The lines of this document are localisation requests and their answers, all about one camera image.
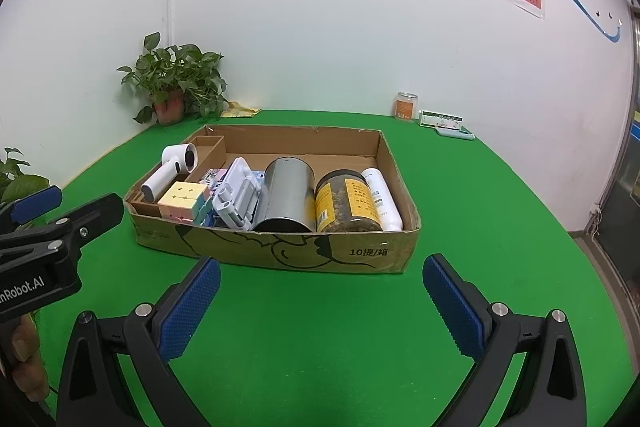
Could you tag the potted green plant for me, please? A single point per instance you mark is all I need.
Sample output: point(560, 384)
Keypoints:
point(175, 67)

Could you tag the green table cloth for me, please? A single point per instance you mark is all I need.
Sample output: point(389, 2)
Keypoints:
point(310, 332)

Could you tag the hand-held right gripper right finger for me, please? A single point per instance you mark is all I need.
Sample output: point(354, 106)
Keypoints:
point(452, 307)

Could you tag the white hair dryer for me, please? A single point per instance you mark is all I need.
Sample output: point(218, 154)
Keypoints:
point(175, 157)

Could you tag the pastel puzzle cube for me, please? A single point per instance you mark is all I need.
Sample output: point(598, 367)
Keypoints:
point(182, 197)

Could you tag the silver metal can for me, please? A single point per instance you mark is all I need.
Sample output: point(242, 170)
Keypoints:
point(287, 192)

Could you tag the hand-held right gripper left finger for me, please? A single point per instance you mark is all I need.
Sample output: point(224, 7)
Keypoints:
point(192, 307)

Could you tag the yellow label food jar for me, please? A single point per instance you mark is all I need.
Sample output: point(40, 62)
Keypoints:
point(350, 202)

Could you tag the person's left hand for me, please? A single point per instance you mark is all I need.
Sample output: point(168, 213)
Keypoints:
point(27, 357)

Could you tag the yellow paper packet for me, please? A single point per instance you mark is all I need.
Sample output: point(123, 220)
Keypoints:
point(240, 110)

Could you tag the glass door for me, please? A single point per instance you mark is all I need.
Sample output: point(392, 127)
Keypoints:
point(625, 207)

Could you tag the colourful board game box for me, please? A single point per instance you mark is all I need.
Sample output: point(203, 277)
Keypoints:
point(215, 177)

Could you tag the leafy green plant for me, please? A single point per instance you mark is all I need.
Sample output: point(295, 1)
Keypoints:
point(20, 184)

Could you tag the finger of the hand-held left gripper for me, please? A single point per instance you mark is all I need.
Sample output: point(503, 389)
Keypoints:
point(35, 203)
point(95, 214)

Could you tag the white flat packet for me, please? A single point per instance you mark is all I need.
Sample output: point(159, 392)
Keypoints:
point(440, 118)

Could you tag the light blue case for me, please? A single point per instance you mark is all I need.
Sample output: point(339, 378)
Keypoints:
point(457, 134)

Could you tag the white plastic bottle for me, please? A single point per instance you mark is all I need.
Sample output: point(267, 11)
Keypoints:
point(385, 202)

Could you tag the orange label clear jar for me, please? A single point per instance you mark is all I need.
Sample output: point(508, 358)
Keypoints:
point(406, 107)

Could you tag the brown cardboard box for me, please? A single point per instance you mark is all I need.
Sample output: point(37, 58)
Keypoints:
point(300, 252)

